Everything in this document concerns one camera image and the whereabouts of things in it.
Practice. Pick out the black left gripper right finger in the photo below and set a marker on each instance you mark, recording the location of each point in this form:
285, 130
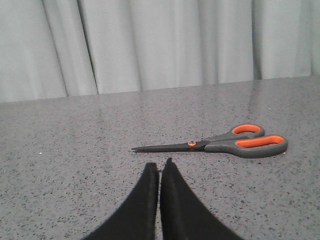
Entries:
183, 215

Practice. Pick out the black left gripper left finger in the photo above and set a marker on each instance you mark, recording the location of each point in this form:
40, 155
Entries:
135, 218

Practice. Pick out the grey and orange scissors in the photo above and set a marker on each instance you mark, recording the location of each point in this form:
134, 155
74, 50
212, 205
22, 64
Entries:
246, 141

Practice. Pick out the white pleated curtain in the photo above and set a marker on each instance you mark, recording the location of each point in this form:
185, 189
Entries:
62, 48

